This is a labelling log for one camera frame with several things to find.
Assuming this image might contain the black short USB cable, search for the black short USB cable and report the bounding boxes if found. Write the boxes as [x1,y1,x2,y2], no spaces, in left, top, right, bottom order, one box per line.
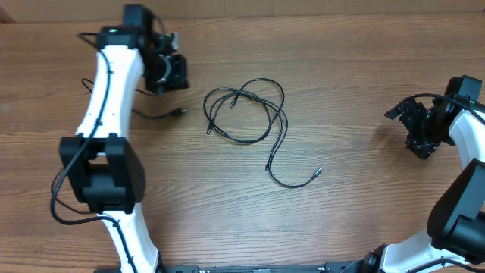
[50,77,187,215]

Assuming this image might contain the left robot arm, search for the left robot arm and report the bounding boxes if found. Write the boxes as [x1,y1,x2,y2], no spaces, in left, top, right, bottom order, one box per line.
[49,4,189,272]

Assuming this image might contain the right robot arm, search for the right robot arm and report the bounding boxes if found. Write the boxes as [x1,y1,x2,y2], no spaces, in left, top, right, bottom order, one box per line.
[344,75,484,272]

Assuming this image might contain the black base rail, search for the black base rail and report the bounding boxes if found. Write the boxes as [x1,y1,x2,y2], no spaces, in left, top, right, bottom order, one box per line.
[155,260,382,273]

